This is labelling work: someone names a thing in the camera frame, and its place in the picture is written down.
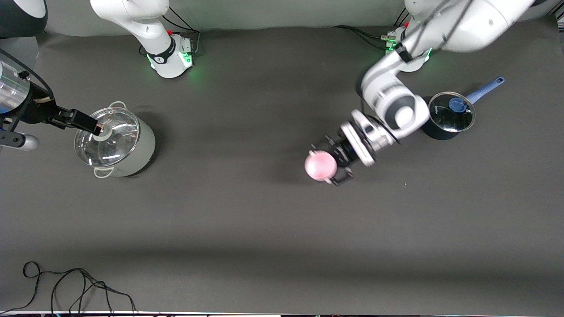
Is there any pink plastic cup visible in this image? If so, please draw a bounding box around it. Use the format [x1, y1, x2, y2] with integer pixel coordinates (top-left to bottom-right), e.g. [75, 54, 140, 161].
[304, 150, 338, 181]

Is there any glass lid with beige knob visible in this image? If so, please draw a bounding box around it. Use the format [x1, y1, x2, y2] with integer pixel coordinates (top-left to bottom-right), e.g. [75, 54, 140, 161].
[74, 107, 141, 168]

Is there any dark grey table mat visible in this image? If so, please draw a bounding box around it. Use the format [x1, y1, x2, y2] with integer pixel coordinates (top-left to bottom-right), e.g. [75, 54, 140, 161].
[0, 18, 564, 314]

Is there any dark blue saucepan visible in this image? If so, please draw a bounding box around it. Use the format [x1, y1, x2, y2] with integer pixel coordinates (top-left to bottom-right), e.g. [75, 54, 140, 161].
[419, 77, 506, 140]

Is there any glass lid with blue knob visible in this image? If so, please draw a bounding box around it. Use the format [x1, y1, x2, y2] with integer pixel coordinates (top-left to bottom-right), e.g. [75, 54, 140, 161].
[428, 92, 476, 133]

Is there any grey-green two-handled stockpot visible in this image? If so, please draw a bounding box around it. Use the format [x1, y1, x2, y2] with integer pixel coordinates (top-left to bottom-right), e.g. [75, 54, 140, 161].
[74, 101, 156, 178]

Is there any black left arm base cable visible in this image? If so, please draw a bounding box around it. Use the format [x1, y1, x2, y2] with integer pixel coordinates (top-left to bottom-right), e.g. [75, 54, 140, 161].
[333, 25, 389, 50]

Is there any black arm base cable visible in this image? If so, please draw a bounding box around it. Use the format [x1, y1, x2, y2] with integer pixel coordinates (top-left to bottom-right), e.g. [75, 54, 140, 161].
[161, 7, 201, 55]
[333, 25, 389, 50]

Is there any black right arm base cable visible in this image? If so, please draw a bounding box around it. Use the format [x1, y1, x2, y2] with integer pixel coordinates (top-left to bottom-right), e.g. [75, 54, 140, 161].
[161, 7, 201, 55]

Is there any thin black loose cable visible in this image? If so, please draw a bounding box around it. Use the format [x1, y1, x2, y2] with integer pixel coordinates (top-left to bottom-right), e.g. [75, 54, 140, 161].
[0, 261, 137, 316]

